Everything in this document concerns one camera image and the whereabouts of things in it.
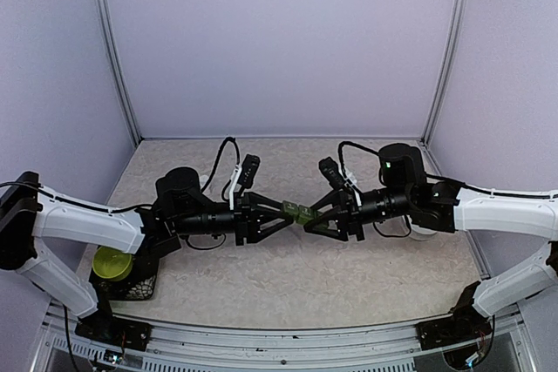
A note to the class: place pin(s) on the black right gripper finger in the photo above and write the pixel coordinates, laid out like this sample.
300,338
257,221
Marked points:
326,228
334,199

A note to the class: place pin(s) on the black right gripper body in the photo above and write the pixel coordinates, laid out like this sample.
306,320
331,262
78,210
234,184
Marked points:
353,216

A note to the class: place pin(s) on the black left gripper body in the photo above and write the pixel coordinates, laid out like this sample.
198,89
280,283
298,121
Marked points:
242,225

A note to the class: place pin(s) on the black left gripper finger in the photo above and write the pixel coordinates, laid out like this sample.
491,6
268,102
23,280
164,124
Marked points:
267,225
258,202

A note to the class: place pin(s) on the green pill organizer box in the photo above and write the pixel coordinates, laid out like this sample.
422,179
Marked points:
301,215

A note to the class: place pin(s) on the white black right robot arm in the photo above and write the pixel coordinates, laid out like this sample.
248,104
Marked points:
443,205

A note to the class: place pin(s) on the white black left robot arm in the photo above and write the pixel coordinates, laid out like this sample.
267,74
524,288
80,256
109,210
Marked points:
32,212

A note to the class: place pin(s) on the white bowl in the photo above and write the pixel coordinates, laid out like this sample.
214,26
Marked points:
419,233

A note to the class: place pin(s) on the black patterned square plate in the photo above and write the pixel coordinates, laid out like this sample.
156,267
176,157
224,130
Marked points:
139,285

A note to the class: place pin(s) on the green bowl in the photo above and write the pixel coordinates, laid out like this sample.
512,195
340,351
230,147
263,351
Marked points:
111,265

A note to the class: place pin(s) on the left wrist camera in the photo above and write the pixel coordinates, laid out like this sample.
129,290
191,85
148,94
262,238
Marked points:
250,167

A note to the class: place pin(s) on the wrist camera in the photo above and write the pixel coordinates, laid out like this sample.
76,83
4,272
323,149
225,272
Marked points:
250,167
329,168

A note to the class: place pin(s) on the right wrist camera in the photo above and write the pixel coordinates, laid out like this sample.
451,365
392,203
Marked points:
329,168

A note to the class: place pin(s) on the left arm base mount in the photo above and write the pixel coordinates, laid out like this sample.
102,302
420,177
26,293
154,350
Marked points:
115,331

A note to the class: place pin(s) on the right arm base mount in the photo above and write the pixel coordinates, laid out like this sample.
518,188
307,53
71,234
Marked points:
463,324

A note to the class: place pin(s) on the front aluminium rail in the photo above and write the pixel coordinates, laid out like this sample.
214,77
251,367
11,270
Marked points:
172,346

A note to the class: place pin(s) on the left aluminium frame post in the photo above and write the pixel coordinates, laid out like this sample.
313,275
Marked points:
111,50

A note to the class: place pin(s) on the aluminium frame post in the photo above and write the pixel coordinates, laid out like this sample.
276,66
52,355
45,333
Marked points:
450,50
111,50

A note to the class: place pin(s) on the right aluminium frame post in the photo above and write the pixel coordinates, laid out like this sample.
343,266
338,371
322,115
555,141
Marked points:
450,50

